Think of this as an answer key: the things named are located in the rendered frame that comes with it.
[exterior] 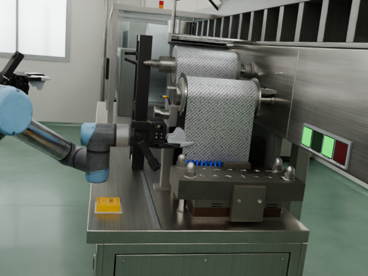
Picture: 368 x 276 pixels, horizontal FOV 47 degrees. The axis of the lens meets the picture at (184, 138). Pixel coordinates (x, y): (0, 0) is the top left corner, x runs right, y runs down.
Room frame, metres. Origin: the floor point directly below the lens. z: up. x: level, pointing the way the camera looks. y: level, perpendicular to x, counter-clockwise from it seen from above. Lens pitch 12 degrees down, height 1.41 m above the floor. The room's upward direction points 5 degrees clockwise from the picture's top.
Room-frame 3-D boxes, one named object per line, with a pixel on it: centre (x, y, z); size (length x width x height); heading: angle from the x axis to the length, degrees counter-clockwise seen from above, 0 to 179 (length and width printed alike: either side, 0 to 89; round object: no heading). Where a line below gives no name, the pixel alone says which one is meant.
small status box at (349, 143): (1.12, -0.38, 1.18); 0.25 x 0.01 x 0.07; 12
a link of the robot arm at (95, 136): (1.32, 0.27, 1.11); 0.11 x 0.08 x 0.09; 102
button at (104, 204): (1.23, 0.21, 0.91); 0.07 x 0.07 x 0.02; 12
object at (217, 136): (1.40, -0.11, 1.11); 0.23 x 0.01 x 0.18; 102
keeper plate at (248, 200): (1.21, -0.21, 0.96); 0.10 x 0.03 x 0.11; 102
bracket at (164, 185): (1.46, 0.07, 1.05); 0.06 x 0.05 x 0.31; 102
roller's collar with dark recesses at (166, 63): (1.68, 0.09, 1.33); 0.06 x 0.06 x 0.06; 12
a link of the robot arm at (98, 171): (1.33, 0.29, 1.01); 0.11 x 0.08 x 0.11; 54
